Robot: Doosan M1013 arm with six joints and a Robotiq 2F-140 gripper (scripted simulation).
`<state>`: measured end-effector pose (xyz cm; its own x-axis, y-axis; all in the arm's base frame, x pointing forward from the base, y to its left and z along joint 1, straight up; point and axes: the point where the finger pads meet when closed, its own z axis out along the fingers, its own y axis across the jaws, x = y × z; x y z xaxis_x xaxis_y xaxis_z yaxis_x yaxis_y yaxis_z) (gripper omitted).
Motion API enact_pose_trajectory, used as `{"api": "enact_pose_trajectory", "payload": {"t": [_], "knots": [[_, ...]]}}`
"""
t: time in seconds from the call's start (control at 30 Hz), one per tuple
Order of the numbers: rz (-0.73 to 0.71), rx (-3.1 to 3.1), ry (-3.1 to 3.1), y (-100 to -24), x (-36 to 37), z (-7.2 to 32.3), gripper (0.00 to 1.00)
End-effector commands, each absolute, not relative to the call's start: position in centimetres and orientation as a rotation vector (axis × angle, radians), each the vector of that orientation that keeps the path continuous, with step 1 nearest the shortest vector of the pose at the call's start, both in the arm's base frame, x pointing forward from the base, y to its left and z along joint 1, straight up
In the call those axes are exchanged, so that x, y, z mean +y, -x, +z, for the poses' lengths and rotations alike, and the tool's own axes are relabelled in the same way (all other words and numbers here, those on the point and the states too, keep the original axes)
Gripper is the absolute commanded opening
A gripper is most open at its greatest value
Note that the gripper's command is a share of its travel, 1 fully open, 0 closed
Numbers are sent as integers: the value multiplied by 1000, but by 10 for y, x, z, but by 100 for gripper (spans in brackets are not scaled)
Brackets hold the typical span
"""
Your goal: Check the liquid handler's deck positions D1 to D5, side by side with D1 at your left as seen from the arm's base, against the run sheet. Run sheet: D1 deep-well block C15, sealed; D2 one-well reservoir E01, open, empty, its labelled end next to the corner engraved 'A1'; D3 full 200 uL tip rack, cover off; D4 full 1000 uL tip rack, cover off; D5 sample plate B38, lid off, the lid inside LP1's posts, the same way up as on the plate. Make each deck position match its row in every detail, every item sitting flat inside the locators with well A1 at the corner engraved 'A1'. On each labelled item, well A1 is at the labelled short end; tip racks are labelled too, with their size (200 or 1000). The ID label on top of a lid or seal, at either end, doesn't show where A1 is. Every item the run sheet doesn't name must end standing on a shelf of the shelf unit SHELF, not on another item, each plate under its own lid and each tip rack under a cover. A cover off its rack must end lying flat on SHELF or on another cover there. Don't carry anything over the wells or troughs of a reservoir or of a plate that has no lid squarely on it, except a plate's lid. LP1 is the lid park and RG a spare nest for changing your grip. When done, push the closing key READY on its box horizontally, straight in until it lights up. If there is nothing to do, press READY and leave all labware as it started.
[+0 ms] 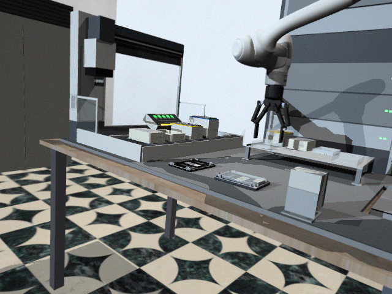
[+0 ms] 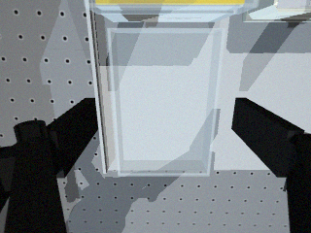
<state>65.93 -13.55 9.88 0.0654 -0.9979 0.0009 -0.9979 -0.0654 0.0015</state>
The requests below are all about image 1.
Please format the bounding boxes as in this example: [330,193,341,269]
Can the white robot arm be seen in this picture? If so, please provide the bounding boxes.
[232,0,361,86]

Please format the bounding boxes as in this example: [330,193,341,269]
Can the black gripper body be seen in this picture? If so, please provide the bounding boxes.
[263,86,284,111]

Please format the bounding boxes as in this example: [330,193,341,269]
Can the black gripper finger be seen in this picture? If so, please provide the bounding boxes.
[251,100,270,138]
[272,103,290,143]

